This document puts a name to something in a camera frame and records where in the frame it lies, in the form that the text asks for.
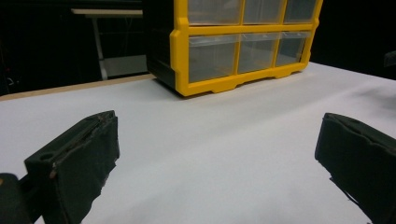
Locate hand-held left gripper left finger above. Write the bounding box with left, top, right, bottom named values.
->
left=23, top=109, right=120, bottom=224

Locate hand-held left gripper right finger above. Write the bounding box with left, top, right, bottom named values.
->
left=314, top=112, right=396, bottom=224

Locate yellow black drawer cabinet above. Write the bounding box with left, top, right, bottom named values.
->
left=146, top=0, right=324, bottom=97

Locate group of clear drawers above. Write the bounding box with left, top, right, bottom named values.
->
left=187, top=0, right=317, bottom=83

